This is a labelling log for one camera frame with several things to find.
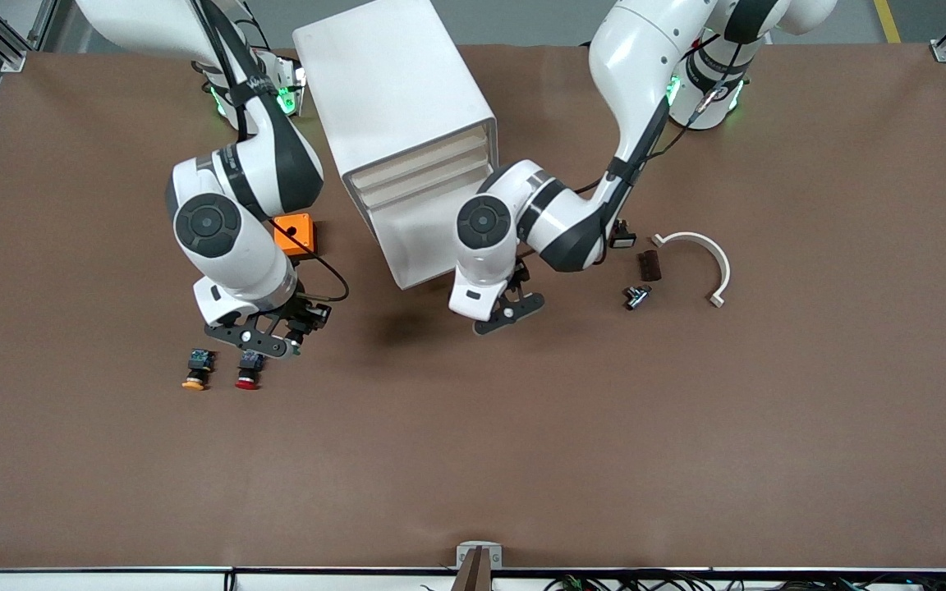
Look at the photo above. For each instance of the yellow mushroom push button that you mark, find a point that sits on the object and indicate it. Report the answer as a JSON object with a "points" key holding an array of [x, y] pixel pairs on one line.
{"points": [[196, 365]]}

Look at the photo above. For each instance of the red mushroom push button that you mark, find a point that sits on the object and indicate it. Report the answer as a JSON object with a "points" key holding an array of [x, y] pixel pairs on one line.
{"points": [[248, 379]]}

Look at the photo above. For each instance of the white table edge rail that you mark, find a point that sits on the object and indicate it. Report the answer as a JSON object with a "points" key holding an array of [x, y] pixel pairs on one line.
{"points": [[112, 581]]}

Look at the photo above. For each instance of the orange button enclosure box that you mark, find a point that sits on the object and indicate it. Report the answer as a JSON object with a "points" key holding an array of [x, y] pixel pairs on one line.
{"points": [[302, 238]]}

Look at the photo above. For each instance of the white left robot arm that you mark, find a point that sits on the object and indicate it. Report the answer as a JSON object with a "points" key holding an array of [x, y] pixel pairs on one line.
{"points": [[637, 49]]}

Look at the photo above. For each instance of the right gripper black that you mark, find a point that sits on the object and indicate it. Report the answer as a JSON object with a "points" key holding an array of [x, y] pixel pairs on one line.
{"points": [[302, 310]]}

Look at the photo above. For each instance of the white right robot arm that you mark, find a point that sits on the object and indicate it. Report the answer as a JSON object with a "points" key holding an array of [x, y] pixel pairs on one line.
{"points": [[235, 246]]}

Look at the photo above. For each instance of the white semicircular pipe clamp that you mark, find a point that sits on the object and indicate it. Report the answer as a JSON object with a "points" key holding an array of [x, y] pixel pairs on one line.
{"points": [[726, 275]]}

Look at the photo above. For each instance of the brown table cover sheet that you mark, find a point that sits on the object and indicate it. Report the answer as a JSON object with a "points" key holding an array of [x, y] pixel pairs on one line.
{"points": [[473, 451]]}

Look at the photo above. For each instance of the small black connector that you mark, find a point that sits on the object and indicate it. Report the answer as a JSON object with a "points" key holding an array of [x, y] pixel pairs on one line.
{"points": [[624, 240]]}

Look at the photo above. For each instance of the chrome tee fitting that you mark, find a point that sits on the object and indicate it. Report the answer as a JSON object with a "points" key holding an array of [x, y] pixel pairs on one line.
{"points": [[636, 297]]}

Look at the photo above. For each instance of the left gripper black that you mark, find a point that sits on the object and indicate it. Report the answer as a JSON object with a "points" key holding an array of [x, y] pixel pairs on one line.
{"points": [[522, 275]]}

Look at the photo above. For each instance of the white lowest cabinet drawer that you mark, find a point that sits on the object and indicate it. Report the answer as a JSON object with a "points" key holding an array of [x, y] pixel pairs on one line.
{"points": [[415, 246]]}

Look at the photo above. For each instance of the grey aluminium edge bracket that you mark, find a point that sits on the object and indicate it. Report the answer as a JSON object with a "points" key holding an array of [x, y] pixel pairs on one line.
{"points": [[465, 556]]}

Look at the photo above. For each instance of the brown cylinder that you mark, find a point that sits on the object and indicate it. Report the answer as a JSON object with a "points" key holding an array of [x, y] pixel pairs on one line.
{"points": [[649, 265]]}

